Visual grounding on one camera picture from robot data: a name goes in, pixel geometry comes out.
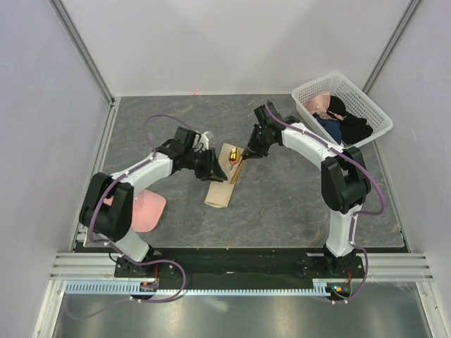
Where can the aluminium front rail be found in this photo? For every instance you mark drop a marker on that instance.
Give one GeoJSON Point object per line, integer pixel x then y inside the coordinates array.
{"type": "Point", "coordinates": [378, 267]}

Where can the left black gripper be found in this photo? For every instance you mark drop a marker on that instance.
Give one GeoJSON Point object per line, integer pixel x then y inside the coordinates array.
{"type": "Point", "coordinates": [212, 167]}

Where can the aluminium frame post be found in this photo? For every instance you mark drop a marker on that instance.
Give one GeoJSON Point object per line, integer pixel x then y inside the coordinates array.
{"type": "Point", "coordinates": [81, 47]}
{"type": "Point", "coordinates": [390, 46]}

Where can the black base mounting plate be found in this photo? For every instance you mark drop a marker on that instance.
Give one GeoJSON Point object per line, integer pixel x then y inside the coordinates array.
{"type": "Point", "coordinates": [301, 262]}

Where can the colourful spoon green handle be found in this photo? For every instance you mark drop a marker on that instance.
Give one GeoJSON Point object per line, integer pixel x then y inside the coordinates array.
{"type": "Point", "coordinates": [234, 158]}

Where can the white plastic basket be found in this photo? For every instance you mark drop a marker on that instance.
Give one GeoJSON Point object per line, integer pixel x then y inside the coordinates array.
{"type": "Point", "coordinates": [356, 103]}

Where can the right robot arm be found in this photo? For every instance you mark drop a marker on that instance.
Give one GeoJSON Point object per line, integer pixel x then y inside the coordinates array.
{"type": "Point", "coordinates": [344, 184]}

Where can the pink baseball cap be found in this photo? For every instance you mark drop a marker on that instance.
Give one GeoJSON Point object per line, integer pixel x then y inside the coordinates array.
{"type": "Point", "coordinates": [140, 213]}

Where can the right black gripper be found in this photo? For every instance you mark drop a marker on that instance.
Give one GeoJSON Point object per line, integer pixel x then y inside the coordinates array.
{"type": "Point", "coordinates": [253, 150]}

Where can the left aluminium frame post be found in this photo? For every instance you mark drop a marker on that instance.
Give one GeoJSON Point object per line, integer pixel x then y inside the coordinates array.
{"type": "Point", "coordinates": [81, 47]}

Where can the beige cloth napkin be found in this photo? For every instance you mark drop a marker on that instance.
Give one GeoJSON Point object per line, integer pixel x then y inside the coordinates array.
{"type": "Point", "coordinates": [219, 193]}

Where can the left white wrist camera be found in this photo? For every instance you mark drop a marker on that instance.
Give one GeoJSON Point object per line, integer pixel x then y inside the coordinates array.
{"type": "Point", "coordinates": [202, 141]}

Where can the yellow plastic knife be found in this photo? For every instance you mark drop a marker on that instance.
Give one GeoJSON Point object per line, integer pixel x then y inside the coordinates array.
{"type": "Point", "coordinates": [237, 172]}

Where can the black clothes in basket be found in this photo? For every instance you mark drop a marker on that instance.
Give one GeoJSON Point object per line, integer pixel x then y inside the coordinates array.
{"type": "Point", "coordinates": [353, 128]}

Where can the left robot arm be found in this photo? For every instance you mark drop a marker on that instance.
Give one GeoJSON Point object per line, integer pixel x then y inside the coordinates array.
{"type": "Point", "coordinates": [93, 213]}

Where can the right aluminium frame post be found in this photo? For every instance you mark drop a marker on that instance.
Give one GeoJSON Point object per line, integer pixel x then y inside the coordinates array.
{"type": "Point", "coordinates": [390, 46]}

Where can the pink cloth in basket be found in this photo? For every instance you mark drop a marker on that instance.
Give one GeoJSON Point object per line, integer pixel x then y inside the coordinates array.
{"type": "Point", "coordinates": [319, 104]}

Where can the navy cloth in basket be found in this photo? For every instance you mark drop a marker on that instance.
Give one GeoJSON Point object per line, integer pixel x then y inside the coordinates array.
{"type": "Point", "coordinates": [332, 127]}

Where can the white slotted cable duct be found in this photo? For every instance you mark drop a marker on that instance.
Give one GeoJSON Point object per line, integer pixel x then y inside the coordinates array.
{"type": "Point", "coordinates": [136, 288]}

